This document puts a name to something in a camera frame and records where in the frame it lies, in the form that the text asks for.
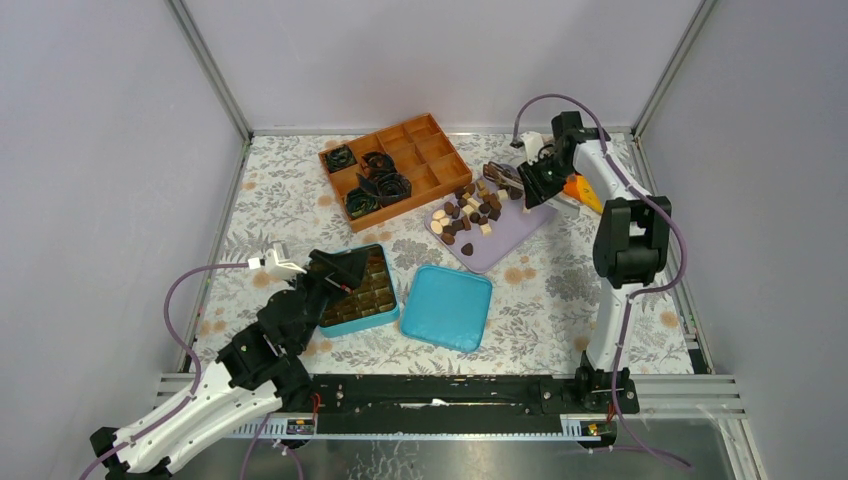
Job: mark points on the pile of assorted chocolates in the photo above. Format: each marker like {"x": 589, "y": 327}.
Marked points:
{"x": 481, "y": 207}

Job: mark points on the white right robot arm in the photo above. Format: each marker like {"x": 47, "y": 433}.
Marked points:
{"x": 629, "y": 250}

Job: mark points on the rolled dark green tie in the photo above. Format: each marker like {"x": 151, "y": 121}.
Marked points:
{"x": 359, "y": 203}

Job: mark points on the metal serving tongs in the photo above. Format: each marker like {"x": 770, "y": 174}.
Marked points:
{"x": 505, "y": 176}

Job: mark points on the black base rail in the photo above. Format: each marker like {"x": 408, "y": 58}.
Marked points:
{"x": 510, "y": 405}

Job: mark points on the rolled dark floral tie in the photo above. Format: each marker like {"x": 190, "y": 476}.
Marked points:
{"x": 339, "y": 159}

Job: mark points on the orange grey cloth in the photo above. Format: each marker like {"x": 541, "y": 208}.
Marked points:
{"x": 578, "y": 188}

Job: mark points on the teal box lid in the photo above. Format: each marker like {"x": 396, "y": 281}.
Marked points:
{"x": 447, "y": 308}

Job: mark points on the rolled dark patterned tie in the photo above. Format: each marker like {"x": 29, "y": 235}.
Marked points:
{"x": 387, "y": 188}

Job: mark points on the wooden compartment tray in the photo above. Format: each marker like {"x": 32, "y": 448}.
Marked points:
{"x": 422, "y": 153}

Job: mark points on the teal chocolate box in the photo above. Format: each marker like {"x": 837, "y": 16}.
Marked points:
{"x": 373, "y": 304}

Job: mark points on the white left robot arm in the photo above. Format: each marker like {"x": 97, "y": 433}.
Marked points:
{"x": 161, "y": 443}

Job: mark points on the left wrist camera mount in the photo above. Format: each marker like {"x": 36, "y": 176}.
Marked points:
{"x": 276, "y": 262}

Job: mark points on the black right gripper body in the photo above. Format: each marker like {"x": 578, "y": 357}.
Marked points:
{"x": 545, "y": 177}

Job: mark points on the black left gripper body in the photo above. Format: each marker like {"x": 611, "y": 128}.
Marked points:
{"x": 316, "y": 298}

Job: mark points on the lavender plastic tray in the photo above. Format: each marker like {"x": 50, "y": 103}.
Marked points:
{"x": 489, "y": 252}

